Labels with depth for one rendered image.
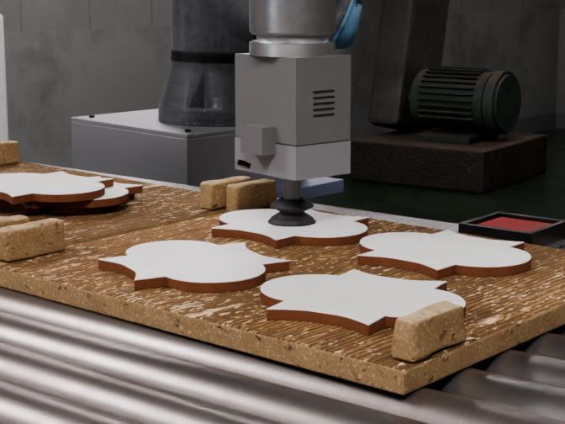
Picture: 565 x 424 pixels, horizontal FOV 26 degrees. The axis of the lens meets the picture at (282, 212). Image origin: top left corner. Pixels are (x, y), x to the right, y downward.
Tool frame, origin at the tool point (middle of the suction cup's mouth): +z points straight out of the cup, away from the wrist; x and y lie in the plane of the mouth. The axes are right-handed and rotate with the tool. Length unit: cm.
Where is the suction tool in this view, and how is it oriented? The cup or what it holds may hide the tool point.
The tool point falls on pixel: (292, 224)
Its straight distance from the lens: 109.2
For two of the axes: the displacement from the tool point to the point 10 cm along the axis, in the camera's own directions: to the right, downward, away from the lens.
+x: 7.7, -1.2, 6.3
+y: 6.4, 1.5, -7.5
